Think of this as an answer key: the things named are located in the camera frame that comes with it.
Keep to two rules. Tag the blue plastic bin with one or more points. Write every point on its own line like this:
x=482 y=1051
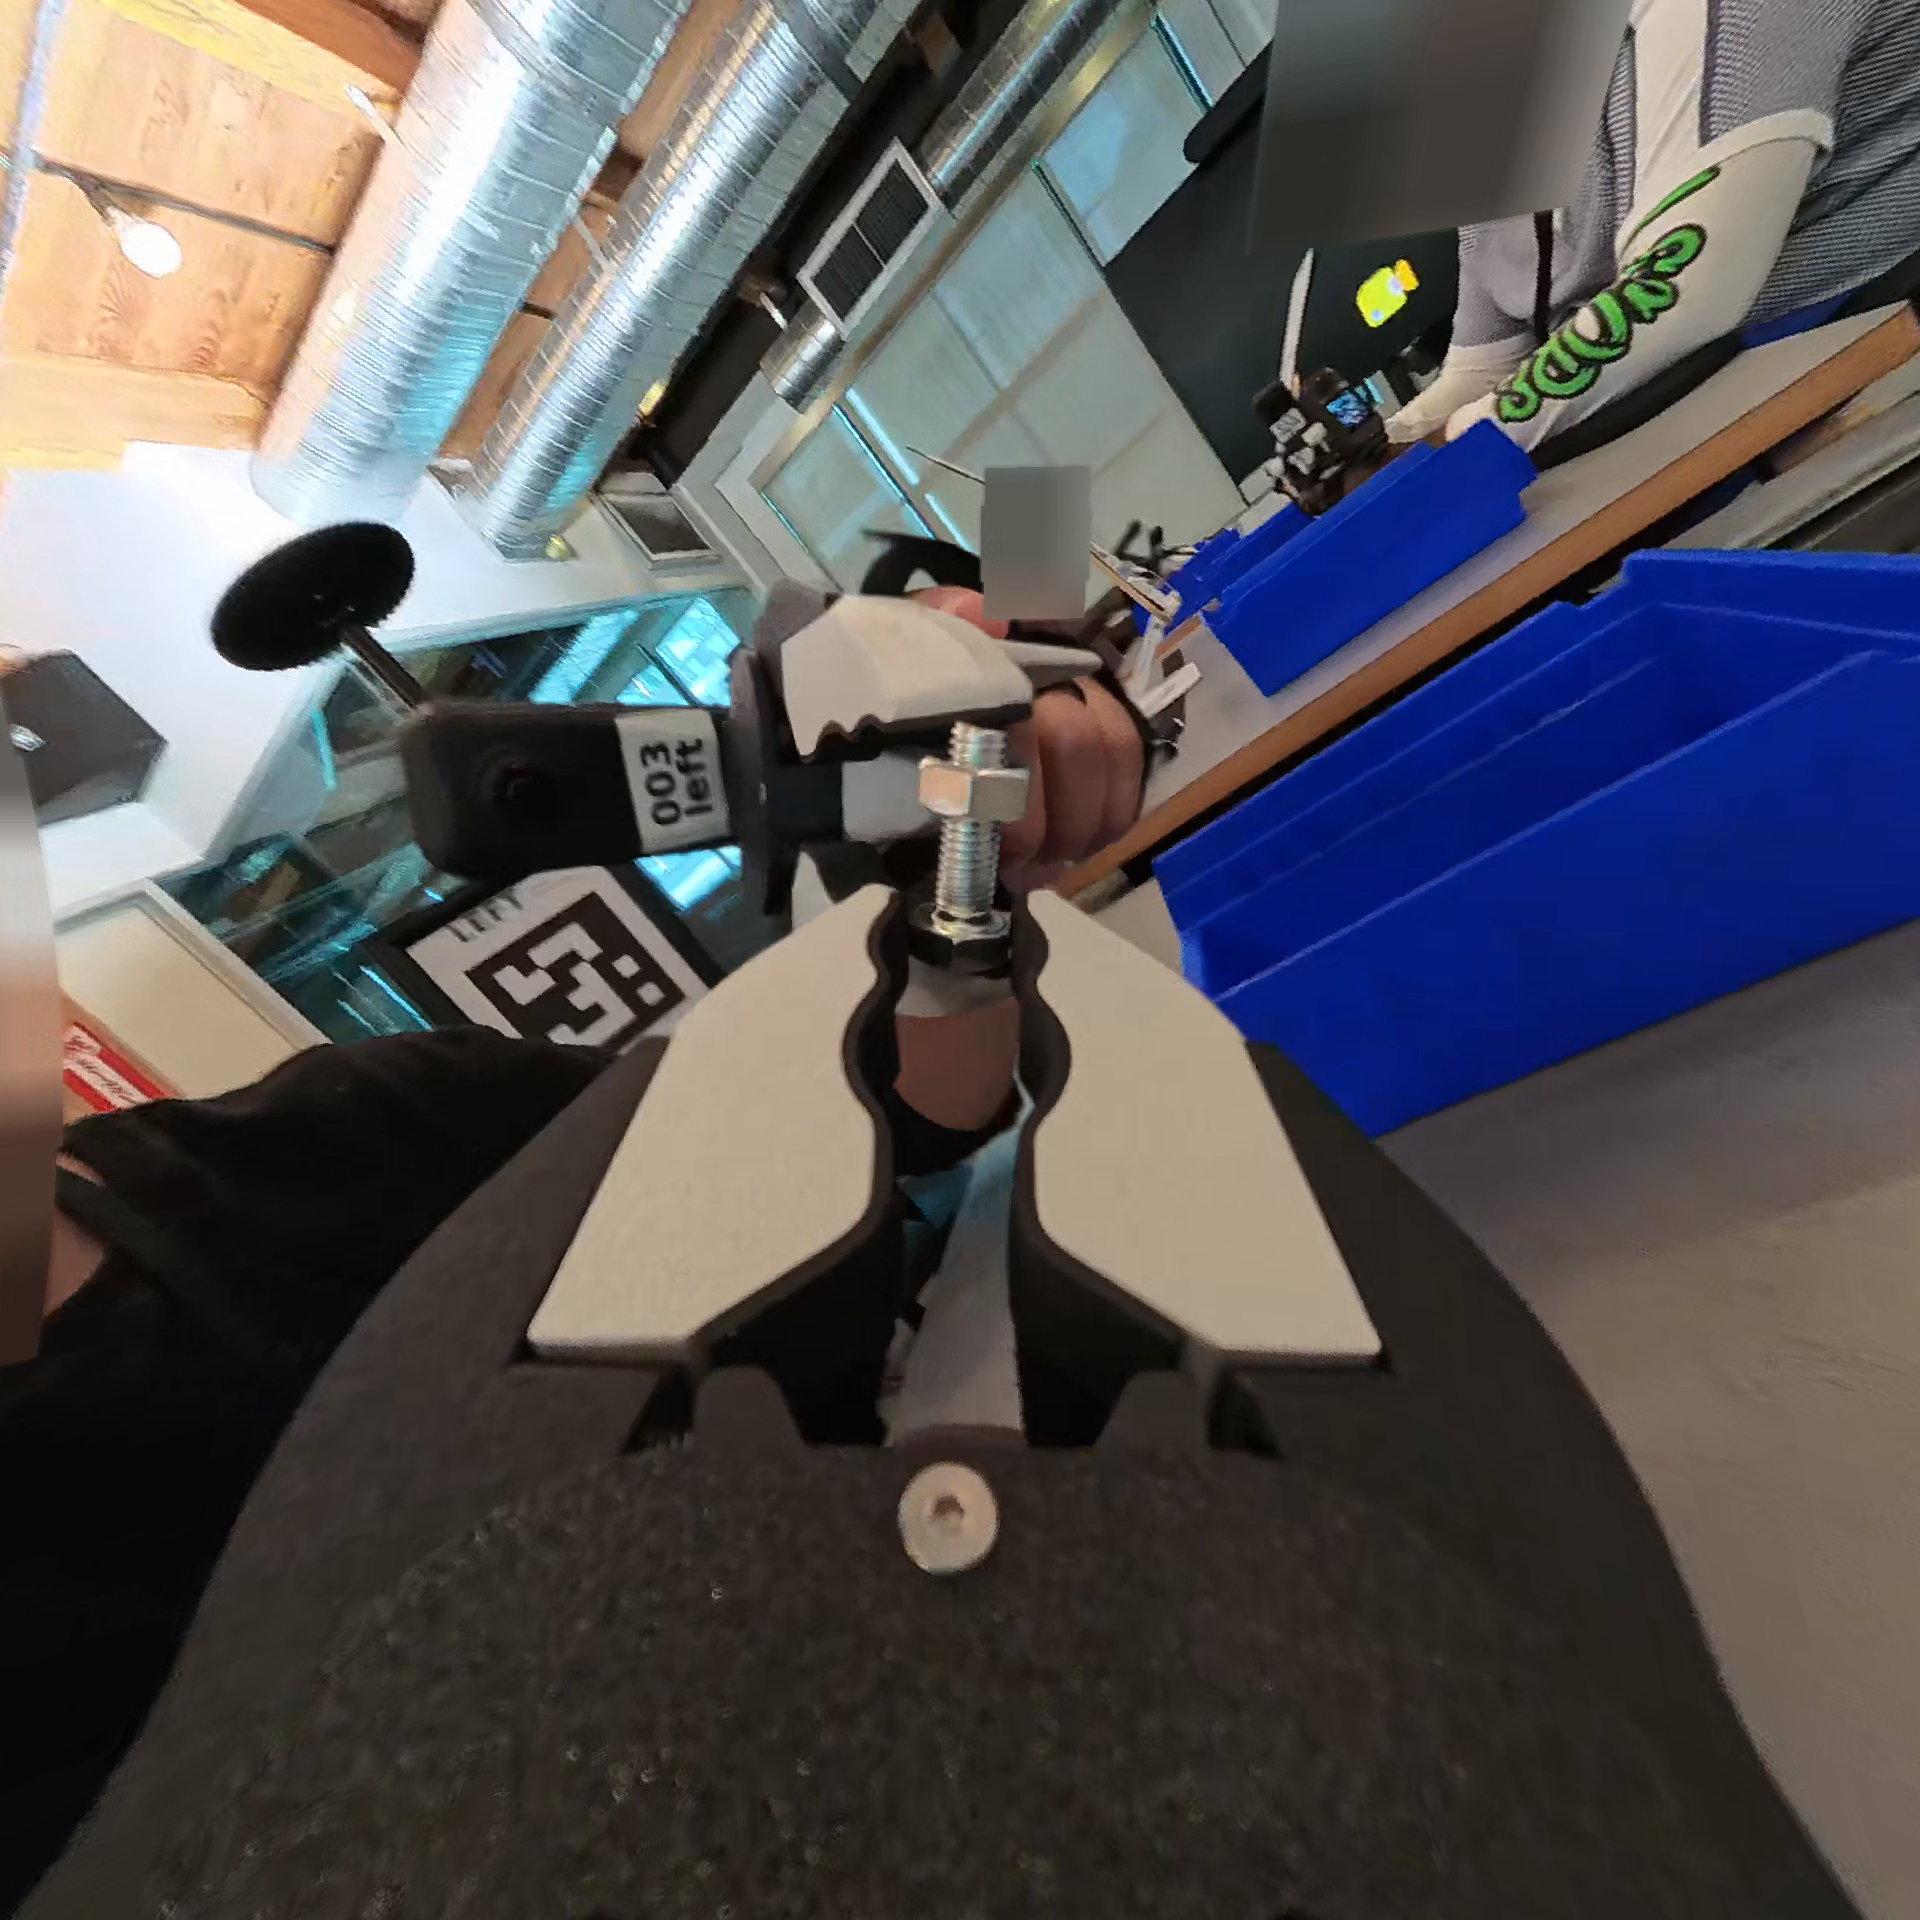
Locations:
x=1350 y=569
x=1501 y=902
x=1200 y=562

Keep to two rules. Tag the black white marker board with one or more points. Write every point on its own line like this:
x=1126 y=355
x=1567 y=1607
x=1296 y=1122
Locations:
x=570 y=983

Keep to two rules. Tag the black floor lamp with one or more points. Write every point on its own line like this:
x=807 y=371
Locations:
x=307 y=593

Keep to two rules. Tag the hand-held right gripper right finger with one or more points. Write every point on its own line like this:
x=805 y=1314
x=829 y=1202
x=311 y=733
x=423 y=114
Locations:
x=1186 y=1184

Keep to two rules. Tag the silver ventilation duct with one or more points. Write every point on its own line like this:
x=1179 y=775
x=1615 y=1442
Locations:
x=422 y=271
x=646 y=301
x=1020 y=119

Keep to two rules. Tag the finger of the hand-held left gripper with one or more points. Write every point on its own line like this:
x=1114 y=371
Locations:
x=902 y=669
x=878 y=795

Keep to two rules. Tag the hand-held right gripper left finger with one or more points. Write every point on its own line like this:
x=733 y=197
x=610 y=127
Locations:
x=722 y=1184

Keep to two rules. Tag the silver hex bolt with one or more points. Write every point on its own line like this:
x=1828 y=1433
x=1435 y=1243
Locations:
x=968 y=869

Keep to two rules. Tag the person's left hand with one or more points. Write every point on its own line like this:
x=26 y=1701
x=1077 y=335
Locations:
x=1079 y=779

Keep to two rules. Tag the blue wristband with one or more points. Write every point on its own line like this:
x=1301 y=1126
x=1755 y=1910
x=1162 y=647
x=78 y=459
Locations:
x=943 y=1197

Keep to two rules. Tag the white framed ceiling vent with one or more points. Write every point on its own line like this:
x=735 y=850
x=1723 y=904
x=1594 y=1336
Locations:
x=862 y=240

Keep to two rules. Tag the large black screen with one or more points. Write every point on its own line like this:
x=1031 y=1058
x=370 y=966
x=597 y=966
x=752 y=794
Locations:
x=1200 y=346

